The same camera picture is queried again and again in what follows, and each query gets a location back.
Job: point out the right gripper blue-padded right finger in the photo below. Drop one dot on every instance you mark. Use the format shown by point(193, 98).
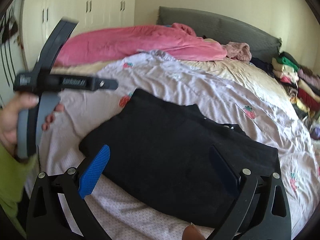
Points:
point(271, 220)

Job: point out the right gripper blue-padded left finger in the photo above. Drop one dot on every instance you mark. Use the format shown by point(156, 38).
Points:
point(46, 219)

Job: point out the black garment with orange patches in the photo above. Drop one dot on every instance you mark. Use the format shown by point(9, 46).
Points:
point(159, 154)

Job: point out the stack of folded clothes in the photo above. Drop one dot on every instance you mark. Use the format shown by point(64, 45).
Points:
point(300, 83)

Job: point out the left hand red nails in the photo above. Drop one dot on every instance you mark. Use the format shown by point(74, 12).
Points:
point(9, 119)

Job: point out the green left sleeve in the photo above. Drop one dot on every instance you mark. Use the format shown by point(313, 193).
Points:
point(13, 178)

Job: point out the lilac strawberry print sheet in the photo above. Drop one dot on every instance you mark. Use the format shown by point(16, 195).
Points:
point(299, 160)

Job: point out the white wardrobe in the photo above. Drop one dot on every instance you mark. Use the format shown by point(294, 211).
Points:
point(40, 17)

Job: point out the dark navy garment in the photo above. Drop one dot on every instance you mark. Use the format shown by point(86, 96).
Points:
point(266, 67)

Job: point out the pink blanket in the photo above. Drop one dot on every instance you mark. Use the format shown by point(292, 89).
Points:
point(178, 40)

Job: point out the dusty pink crumpled garment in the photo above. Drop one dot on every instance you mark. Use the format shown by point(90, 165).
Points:
point(238, 51)

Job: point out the grey headboard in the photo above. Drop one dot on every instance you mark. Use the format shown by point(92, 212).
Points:
point(223, 29)

